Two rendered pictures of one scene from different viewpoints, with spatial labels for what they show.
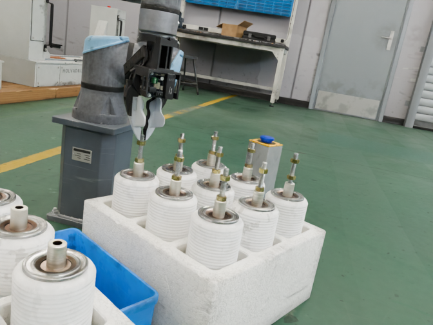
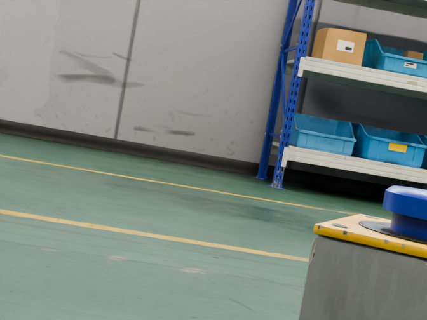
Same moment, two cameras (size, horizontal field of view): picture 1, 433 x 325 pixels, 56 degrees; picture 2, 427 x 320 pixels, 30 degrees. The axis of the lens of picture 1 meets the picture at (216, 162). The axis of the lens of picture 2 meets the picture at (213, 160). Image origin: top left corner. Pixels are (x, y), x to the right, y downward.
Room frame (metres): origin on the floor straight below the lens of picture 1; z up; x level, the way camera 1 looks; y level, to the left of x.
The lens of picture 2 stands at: (1.28, 0.11, 0.34)
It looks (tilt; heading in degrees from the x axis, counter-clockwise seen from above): 3 degrees down; 252
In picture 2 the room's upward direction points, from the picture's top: 10 degrees clockwise
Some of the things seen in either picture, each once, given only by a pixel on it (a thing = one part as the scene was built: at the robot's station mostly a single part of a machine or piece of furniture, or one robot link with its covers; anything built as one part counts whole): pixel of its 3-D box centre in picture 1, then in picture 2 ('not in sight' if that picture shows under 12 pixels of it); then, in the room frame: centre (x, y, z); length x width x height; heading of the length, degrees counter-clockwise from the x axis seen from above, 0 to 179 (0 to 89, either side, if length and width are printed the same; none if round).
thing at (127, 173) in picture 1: (137, 175); not in sight; (0.83, 0.16, 0.25); 0.08 x 0.08 x 0.01
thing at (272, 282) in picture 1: (202, 251); not in sight; (0.85, 0.00, 0.09); 0.39 x 0.39 x 0.18; 51
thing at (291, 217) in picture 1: (279, 232); not in sight; (0.87, -0.17, 0.16); 0.10 x 0.10 x 0.18
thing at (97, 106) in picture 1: (101, 101); not in sight; (1.13, 0.35, 0.35); 0.15 x 0.15 x 0.10
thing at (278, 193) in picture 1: (287, 195); not in sight; (0.87, -0.17, 0.25); 0.08 x 0.08 x 0.01
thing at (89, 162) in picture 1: (95, 168); not in sight; (1.13, 0.35, 0.15); 0.19 x 0.19 x 0.30; 79
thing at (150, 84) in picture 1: (155, 67); not in sight; (0.81, 0.15, 0.48); 0.09 x 0.08 x 0.12; 37
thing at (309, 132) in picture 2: not in sight; (318, 133); (-0.82, -4.45, 0.36); 0.50 x 0.38 x 0.21; 79
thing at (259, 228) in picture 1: (248, 244); not in sight; (0.77, -0.09, 0.16); 0.10 x 0.10 x 0.18
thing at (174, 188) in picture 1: (174, 187); not in sight; (0.76, 0.07, 0.26); 0.02 x 0.02 x 0.03
